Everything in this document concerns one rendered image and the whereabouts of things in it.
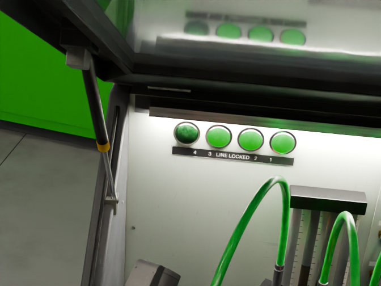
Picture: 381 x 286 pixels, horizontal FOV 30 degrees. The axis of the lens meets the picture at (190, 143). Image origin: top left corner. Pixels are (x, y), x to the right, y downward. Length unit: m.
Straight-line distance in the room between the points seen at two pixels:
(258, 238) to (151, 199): 0.23
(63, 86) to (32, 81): 0.19
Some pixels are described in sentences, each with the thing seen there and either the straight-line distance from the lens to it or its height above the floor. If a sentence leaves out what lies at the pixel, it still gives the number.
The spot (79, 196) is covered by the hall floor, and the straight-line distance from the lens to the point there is 3.64.
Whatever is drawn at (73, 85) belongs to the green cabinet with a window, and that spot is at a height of 0.39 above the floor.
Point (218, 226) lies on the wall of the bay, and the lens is 1.44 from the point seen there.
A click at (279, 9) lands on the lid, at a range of 0.65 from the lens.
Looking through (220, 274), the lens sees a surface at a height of 1.36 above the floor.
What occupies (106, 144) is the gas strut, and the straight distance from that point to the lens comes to 1.10.
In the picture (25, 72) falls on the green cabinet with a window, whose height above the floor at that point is 0.41.
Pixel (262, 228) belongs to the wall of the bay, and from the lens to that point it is 1.44.
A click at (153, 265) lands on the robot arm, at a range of 0.94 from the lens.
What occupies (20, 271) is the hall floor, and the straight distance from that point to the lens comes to 3.19.
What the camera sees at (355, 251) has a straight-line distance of 1.11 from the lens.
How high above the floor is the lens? 2.01
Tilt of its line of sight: 29 degrees down
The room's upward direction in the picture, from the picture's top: 4 degrees clockwise
